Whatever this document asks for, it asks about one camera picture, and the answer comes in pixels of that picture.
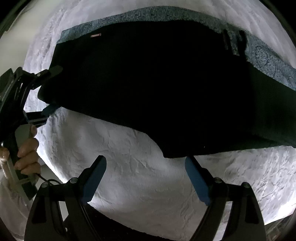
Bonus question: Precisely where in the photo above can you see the black pants with patterned lining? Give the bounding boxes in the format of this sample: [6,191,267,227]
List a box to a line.
[38,6,295,158]

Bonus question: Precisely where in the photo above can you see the person's left hand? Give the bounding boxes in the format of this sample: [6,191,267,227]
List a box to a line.
[1,125,41,180]

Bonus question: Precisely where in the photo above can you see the light grey plush blanket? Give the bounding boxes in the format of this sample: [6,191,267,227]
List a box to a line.
[24,1,295,240]

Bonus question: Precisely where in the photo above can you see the thin black cable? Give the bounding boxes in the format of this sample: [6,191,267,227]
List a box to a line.
[34,172,64,186]

